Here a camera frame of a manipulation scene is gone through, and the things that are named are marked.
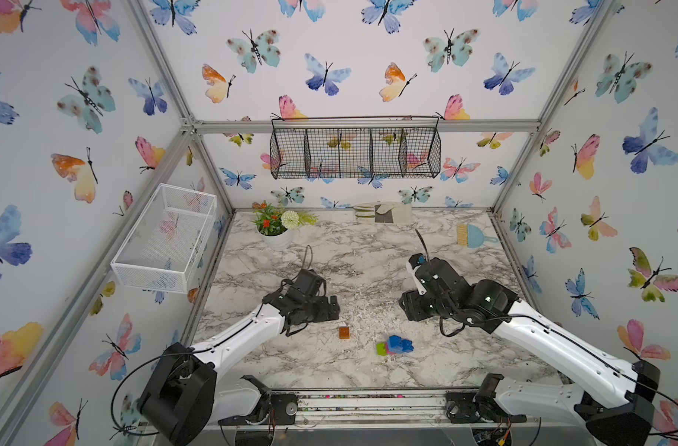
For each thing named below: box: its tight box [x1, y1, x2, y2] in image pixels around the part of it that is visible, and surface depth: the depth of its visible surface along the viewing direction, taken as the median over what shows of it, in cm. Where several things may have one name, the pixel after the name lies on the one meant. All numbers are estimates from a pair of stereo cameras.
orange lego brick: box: [339, 326, 351, 340], surface depth 88 cm
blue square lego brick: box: [400, 339, 415, 354], surface depth 84 cm
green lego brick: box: [376, 341, 389, 356], surface depth 84 cm
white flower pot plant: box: [250, 199, 319, 250], surface depth 100 cm
